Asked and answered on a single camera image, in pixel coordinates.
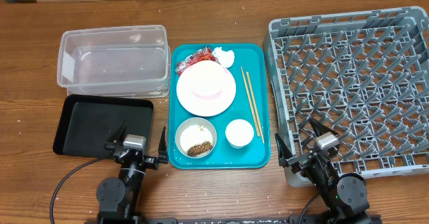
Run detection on grey bowl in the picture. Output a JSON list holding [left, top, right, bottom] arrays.
[[175, 117, 217, 158]]

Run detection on white napkin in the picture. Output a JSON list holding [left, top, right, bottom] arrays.
[[212, 47, 235, 68]]

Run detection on clear plastic waste bin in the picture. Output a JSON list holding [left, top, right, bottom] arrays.
[[57, 25, 171, 98]]

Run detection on rice and food scraps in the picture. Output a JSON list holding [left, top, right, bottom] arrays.
[[179, 125, 213, 157]]

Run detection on grey dishwasher rack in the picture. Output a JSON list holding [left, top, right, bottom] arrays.
[[263, 6, 428, 178]]

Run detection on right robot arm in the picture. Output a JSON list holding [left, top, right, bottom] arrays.
[[275, 117, 375, 223]]

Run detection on white cup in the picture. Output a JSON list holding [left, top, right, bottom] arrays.
[[225, 119, 254, 149]]

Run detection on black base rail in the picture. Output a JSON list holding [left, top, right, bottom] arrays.
[[83, 214, 383, 224]]

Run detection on teal plastic serving tray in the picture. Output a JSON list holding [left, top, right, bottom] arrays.
[[168, 43, 271, 170]]

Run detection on large white round plate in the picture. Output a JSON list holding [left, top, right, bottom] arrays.
[[176, 60, 237, 117]]

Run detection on black food waste tray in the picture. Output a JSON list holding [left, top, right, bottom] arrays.
[[53, 95, 154, 158]]

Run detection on red snack wrapper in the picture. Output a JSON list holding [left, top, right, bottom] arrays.
[[175, 46, 218, 76]]

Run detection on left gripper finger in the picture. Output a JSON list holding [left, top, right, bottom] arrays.
[[158, 126, 169, 164], [107, 121, 127, 144]]

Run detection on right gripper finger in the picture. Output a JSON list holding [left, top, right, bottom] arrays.
[[309, 117, 339, 137], [274, 133, 294, 167]]

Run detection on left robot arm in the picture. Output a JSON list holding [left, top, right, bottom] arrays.
[[96, 123, 168, 223]]

